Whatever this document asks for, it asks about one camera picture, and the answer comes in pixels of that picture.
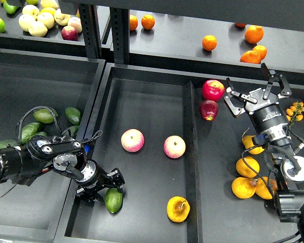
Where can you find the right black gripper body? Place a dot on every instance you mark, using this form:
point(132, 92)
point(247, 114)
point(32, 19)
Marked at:
point(266, 115)

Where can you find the orange cherry tomato bunch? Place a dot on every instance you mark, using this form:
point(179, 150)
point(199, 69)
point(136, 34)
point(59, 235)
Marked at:
point(295, 113)

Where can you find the black shelf post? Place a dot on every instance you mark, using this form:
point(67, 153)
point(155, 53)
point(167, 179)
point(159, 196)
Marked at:
point(119, 19)
point(91, 33)

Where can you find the dark red shelf apple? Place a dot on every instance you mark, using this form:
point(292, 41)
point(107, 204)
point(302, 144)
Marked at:
point(69, 33)

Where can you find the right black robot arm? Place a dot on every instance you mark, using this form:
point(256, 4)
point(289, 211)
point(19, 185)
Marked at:
point(282, 161)

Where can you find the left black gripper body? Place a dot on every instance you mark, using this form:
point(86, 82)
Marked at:
point(94, 177)

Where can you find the left shelf orange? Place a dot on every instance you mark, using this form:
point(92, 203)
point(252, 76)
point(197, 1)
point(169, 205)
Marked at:
point(133, 22)

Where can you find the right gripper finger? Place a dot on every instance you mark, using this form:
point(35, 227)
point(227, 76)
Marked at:
point(232, 98)
point(272, 77)

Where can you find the front right shelf orange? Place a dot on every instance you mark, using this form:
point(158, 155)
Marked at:
point(251, 57)

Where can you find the centre shelf orange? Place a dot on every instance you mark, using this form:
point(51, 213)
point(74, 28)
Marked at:
point(209, 42)

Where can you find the black left tray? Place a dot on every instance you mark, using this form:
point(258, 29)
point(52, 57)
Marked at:
point(29, 79)

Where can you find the yellow pear with brown spot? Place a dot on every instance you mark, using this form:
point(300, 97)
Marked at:
point(178, 209)

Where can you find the bright red apple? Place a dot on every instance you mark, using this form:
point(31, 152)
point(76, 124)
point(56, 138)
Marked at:
point(212, 90)

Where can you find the green avocado by divider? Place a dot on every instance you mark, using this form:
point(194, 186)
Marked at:
point(73, 115)

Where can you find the black tray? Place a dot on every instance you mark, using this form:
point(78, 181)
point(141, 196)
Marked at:
point(29, 79)
point(162, 103)

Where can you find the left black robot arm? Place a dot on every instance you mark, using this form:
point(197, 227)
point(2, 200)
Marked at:
point(24, 163)

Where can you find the black shelf post left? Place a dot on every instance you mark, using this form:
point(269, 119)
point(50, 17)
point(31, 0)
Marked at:
point(91, 33)

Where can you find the middle yellow pear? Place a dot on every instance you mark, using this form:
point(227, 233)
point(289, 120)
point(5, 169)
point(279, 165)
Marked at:
point(244, 170)

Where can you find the upper yellow pear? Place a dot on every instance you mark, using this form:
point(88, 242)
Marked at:
point(248, 143)

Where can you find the right pink apple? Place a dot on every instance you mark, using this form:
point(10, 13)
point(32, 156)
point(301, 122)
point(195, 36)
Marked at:
point(174, 147)

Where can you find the large right shelf orange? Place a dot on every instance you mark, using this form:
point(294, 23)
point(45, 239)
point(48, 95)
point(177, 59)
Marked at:
point(254, 34)

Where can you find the lower left yellow pear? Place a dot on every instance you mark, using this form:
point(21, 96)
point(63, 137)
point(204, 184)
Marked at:
point(244, 188)

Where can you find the lower right yellow pear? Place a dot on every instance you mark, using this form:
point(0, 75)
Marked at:
point(261, 189)

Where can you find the black centre tray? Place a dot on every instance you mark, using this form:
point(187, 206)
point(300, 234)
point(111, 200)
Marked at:
point(162, 103)

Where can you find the pale yellow pear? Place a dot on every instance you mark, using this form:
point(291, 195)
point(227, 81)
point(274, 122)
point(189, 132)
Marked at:
point(37, 29)

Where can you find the pink apple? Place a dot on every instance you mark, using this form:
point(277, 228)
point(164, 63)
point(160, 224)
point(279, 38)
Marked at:
point(132, 140)
point(174, 147)

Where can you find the small right shelf orange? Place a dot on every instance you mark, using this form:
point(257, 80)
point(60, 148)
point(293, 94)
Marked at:
point(262, 50)

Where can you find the left pink apple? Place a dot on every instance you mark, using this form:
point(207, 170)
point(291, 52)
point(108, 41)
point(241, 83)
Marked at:
point(132, 140)

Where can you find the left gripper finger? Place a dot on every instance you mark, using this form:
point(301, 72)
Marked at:
point(114, 179)
point(89, 195)

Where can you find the black shelf post right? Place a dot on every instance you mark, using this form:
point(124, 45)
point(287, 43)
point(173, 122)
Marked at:
point(119, 19)

